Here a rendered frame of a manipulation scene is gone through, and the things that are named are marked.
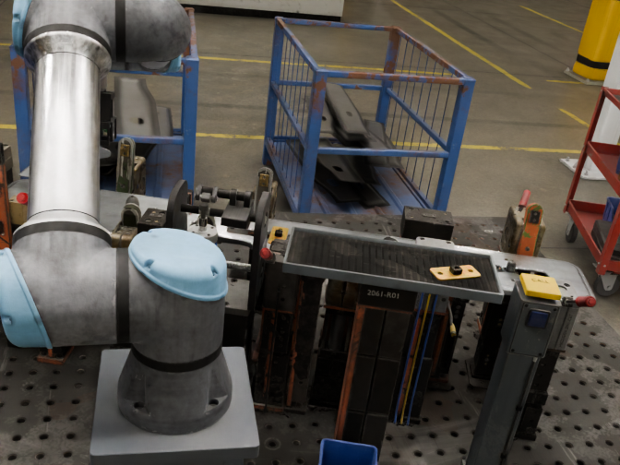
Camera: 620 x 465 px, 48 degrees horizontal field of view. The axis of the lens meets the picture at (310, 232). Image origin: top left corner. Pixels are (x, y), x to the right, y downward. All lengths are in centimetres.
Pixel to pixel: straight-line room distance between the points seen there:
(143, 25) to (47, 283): 41
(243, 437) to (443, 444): 73
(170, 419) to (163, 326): 13
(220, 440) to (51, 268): 30
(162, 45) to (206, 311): 42
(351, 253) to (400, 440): 49
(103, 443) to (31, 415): 66
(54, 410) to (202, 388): 71
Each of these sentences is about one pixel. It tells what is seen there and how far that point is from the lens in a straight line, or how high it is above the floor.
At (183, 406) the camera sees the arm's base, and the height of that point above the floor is 114.
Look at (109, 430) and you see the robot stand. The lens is 94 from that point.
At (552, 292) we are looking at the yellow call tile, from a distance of 126.
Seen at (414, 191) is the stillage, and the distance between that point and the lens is 408.
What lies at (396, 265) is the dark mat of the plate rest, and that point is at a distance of 121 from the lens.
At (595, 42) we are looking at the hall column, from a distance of 853.
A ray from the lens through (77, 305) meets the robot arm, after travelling 83.
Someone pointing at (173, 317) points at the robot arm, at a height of 127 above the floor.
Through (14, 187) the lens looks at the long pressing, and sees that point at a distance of 180.
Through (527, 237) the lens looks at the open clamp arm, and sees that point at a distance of 175.
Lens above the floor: 174
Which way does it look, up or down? 27 degrees down
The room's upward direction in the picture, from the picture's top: 7 degrees clockwise
